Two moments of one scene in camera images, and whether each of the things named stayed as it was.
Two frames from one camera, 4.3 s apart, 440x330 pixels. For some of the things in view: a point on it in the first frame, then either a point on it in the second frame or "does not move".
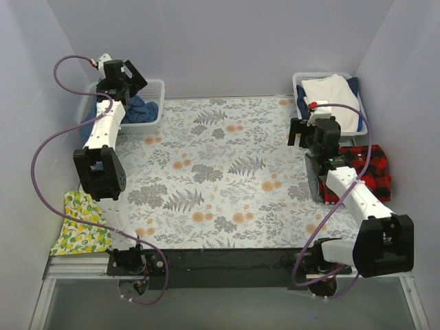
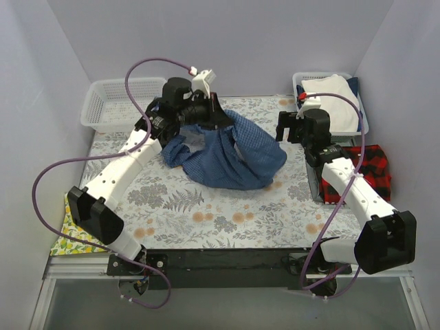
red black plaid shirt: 370,166 does not move
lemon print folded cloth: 80,238 does not move
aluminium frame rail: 78,266 does not move
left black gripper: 130,78 → 213,112
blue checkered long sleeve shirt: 137,110 → 238,155
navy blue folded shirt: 304,108 does not move
